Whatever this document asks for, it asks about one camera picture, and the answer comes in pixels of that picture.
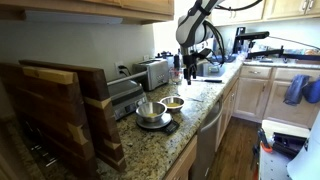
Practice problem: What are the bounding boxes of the steel kitchen sink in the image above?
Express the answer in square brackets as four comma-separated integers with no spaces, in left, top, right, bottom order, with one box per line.
[196,61,226,78]

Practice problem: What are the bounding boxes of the stainless steel toaster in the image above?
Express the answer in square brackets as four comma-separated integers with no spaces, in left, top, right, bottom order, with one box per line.
[132,58,170,92]

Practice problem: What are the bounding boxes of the stainless steel dishwasher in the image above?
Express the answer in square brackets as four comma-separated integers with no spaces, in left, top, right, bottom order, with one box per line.
[189,98,224,180]

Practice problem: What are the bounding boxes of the light wooden wall cabinets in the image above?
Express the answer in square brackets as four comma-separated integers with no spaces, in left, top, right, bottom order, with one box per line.
[210,0,320,27]

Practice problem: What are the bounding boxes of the black power cord plug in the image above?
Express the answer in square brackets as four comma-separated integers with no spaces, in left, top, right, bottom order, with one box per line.
[117,64,133,78]

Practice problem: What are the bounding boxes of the wooden upper cabinet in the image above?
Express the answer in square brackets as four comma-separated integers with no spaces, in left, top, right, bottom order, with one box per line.
[0,0,175,25]

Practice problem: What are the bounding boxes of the black clamp with orange handle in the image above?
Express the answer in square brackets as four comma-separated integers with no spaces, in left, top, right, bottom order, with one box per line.
[253,128,308,158]

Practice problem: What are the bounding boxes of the stainless steel panini grill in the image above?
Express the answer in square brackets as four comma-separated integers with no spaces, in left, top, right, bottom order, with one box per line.
[106,70,149,122]

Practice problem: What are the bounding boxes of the white wall outlet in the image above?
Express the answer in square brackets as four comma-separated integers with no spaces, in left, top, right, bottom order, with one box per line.
[114,60,126,76]

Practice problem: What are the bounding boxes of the silver metal spoon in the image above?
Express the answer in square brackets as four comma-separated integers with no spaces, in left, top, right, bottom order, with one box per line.
[180,95,205,103]

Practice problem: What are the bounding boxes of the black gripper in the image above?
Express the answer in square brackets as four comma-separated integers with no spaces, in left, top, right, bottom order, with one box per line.
[182,52,202,86]

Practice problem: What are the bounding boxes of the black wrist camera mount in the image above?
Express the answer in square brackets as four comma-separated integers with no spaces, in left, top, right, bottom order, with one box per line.
[196,47,214,62]

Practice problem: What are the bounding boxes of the patchwork wooden cutting board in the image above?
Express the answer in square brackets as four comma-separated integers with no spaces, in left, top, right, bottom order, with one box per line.
[0,62,100,180]

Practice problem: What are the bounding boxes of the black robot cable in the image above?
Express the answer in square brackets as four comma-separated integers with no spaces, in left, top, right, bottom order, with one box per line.
[202,0,264,65]

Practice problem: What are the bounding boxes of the black handled knife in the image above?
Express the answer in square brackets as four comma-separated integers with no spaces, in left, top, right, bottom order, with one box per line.
[191,78,224,84]

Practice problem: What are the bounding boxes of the black kitchen scale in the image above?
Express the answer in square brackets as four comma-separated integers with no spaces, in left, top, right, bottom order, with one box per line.
[135,112,181,136]

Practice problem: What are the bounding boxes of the steel bowl on scale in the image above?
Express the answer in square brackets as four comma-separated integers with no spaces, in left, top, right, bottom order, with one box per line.
[135,101,168,123]

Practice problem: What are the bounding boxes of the clear glass jar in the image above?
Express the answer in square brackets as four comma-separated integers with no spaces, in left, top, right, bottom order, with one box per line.
[169,66,185,85]

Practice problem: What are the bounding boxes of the blue hanging towel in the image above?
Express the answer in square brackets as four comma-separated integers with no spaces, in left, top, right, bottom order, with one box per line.
[283,74,311,107]
[302,77,320,105]

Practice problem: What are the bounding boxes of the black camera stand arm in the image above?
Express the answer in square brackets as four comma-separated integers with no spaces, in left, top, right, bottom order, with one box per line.
[233,27,320,63]

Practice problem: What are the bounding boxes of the white perforated robot table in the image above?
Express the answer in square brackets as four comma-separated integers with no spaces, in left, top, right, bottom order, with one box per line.
[258,119,312,180]

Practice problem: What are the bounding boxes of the light wooden corner cabinets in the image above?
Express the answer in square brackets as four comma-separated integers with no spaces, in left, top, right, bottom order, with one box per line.
[215,64,320,151]

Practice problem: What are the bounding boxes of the steel bowl with yellow powder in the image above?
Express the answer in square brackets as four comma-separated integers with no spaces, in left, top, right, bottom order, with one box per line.
[159,95,186,114]

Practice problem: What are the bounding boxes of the dark wooden cutting board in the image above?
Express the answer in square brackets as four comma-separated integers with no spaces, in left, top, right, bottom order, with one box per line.
[18,59,128,173]

